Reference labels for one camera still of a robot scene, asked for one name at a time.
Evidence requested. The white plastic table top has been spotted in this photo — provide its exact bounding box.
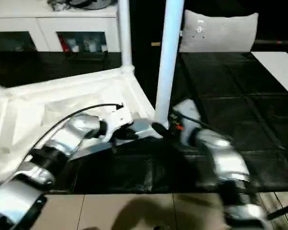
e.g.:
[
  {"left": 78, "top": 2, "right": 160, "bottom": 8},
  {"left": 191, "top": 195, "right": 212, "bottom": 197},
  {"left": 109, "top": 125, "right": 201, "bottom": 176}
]
[{"left": 0, "top": 66, "right": 165, "bottom": 185}]

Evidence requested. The grey cushion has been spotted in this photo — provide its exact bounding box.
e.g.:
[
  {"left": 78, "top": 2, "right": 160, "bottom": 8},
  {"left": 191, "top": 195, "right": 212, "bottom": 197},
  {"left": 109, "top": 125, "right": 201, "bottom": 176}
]
[{"left": 180, "top": 10, "right": 259, "bottom": 53}]

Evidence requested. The black cabinet with gold label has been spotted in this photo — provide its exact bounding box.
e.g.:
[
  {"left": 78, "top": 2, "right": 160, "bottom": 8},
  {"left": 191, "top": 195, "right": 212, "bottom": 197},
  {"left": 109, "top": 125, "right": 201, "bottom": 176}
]
[{"left": 118, "top": 0, "right": 288, "bottom": 52}]

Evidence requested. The white flat board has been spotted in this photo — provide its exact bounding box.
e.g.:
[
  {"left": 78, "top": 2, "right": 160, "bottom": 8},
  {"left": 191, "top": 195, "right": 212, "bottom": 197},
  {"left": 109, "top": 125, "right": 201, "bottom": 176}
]
[{"left": 251, "top": 51, "right": 288, "bottom": 102}]

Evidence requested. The black stand leg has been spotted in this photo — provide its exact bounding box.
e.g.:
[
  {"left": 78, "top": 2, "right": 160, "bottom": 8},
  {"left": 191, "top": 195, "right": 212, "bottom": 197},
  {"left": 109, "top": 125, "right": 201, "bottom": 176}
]
[{"left": 268, "top": 201, "right": 288, "bottom": 220}]

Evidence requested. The white glass-door cabinet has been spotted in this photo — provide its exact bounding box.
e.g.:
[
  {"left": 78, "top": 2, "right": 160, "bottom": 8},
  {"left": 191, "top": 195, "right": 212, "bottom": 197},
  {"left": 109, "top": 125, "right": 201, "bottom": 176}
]
[{"left": 0, "top": 0, "right": 121, "bottom": 53}]

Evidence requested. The dark round appliance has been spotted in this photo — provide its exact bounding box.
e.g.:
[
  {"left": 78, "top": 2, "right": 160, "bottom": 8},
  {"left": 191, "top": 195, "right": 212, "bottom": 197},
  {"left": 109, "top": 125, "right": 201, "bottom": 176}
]
[{"left": 47, "top": 0, "right": 119, "bottom": 11}]

